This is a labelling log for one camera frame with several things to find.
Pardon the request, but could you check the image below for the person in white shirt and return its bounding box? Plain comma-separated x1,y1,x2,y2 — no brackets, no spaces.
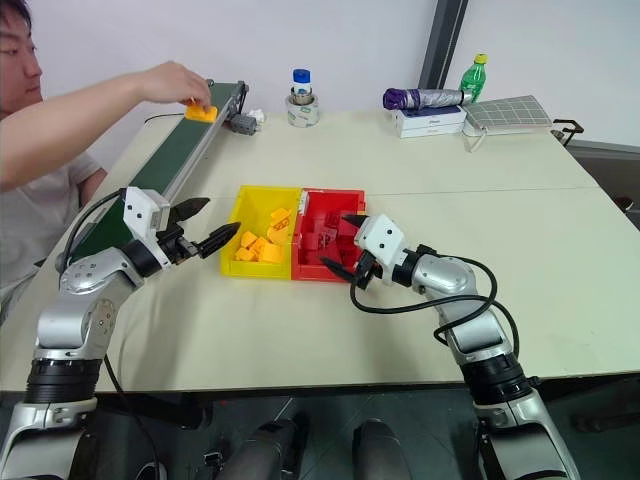
0,0,110,326

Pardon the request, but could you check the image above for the green conveyor belt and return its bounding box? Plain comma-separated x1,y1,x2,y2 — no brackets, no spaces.
64,79,250,267

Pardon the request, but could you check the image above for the dark rounded shape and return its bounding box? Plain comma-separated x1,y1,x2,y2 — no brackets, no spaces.
351,418,402,480
227,416,309,480

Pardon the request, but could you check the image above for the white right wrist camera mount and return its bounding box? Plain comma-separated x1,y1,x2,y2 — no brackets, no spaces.
353,213,410,281

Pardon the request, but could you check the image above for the folded purple grey umbrella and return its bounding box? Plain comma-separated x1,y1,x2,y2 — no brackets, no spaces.
382,87,474,111

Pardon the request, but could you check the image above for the grey checked pouch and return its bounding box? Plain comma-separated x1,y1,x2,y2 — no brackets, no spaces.
461,94,554,138

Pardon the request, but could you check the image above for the white pouch cord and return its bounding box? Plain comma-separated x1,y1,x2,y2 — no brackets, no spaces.
464,126,489,154

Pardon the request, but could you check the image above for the red plastic bin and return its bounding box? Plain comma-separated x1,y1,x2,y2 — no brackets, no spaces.
289,187,369,283

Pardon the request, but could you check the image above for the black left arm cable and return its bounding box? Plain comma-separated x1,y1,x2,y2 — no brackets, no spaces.
63,188,127,267

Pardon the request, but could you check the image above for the grey metal pillar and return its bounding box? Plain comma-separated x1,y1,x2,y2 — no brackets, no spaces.
416,0,469,92

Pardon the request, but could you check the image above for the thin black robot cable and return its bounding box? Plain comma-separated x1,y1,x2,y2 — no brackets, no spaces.
102,352,164,480

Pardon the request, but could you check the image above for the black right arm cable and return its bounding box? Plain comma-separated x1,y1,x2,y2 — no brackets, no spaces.
349,254,522,362

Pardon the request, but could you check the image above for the yellow plastic bin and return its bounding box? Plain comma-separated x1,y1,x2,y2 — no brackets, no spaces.
219,184,304,281

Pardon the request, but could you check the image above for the green plastic soda bottle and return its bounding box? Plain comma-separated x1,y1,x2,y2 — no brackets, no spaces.
457,51,490,104

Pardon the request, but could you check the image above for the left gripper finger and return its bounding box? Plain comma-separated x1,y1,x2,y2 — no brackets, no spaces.
174,197,212,225
197,222,244,259

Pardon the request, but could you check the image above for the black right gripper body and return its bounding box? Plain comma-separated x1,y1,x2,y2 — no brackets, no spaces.
350,251,383,291

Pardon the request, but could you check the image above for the white bottle with blue cap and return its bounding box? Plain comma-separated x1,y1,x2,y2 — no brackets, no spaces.
291,68,315,107

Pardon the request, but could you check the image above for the person's right hand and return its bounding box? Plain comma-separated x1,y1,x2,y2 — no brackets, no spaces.
140,60,213,109

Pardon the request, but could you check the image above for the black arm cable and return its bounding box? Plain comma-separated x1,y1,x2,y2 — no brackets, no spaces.
349,254,522,362
63,188,127,267

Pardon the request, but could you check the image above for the white flat cardboard box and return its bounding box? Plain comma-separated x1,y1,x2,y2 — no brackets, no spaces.
391,104,468,127
396,119,467,140

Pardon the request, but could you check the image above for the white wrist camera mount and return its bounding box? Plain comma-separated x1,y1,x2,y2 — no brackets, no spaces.
353,213,410,281
122,186,174,271

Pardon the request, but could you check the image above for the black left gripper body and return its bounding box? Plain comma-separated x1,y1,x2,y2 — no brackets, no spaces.
157,224,204,267

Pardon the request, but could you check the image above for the clear packing tape roll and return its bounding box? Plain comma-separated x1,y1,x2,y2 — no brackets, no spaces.
285,91,322,129

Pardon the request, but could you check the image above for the black table clamp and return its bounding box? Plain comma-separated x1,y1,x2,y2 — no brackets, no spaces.
551,118,586,148

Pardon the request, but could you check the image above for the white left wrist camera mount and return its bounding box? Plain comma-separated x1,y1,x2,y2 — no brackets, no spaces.
122,186,174,271

